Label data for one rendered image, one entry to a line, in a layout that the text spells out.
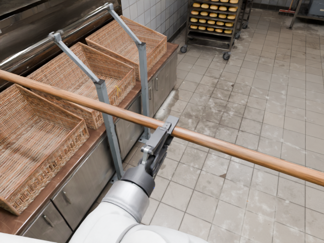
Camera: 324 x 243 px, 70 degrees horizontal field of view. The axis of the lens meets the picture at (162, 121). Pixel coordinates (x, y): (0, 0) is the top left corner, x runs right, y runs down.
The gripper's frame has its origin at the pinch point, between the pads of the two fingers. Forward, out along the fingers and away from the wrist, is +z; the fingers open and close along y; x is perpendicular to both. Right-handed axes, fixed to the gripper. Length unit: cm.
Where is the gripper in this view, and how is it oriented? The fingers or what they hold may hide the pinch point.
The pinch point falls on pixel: (169, 129)
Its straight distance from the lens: 63.8
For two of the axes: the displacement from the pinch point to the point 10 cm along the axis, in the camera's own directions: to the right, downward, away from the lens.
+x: 9.1, 2.9, -2.9
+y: 0.0, 7.2, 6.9
